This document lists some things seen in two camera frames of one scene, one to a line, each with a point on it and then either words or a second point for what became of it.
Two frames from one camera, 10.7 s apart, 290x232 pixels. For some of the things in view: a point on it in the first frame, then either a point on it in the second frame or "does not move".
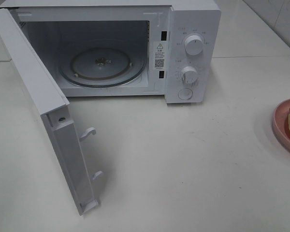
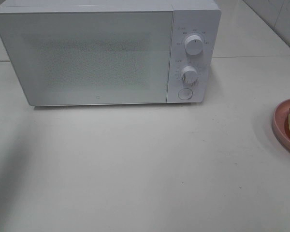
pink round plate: (281, 129) does not move
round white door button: (185, 94) does not move
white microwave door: (53, 106) to (89, 58)
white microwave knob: (189, 76) does not move
